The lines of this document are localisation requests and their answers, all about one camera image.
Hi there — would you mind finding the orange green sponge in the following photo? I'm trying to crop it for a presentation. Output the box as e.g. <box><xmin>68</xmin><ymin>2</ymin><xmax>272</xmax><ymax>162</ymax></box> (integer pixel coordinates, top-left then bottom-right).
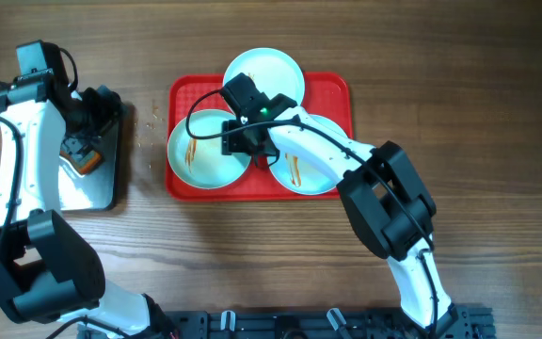
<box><xmin>60</xmin><ymin>151</ymin><xmax>104</xmax><ymax>175</ymax></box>

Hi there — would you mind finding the light blue plate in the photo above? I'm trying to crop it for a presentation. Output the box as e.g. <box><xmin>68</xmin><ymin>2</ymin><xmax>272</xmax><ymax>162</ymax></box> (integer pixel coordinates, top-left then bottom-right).
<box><xmin>167</xmin><ymin>109</ymin><xmax>251</xmax><ymax>189</ymax></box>
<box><xmin>223</xmin><ymin>47</ymin><xmax>305</xmax><ymax>105</ymax></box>
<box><xmin>266</xmin><ymin>113</ymin><xmax>350</xmax><ymax>197</ymax></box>

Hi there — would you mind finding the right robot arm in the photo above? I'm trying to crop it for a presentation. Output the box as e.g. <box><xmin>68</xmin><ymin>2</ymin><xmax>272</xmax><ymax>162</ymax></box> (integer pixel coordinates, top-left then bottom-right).
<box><xmin>220</xmin><ymin>73</ymin><xmax>454</xmax><ymax>337</ymax></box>

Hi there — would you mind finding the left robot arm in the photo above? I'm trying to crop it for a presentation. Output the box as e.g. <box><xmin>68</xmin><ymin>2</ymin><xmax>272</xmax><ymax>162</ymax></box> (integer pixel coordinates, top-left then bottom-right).
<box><xmin>0</xmin><ymin>40</ymin><xmax>178</xmax><ymax>338</ymax></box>

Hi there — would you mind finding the black water tray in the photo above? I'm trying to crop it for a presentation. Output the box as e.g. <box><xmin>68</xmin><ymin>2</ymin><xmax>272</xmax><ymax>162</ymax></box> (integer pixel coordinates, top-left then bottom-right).
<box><xmin>58</xmin><ymin>104</ymin><xmax>127</xmax><ymax>211</ymax></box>

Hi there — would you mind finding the red plastic tray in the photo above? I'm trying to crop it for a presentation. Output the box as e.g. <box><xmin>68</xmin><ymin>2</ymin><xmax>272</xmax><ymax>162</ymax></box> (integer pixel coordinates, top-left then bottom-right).
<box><xmin>165</xmin><ymin>72</ymin><xmax>354</xmax><ymax>202</ymax></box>

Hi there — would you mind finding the black mounting rail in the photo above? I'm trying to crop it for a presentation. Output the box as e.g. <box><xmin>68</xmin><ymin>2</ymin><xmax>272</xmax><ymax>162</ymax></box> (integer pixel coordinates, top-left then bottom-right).
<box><xmin>167</xmin><ymin>305</ymin><xmax>497</xmax><ymax>339</ymax></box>

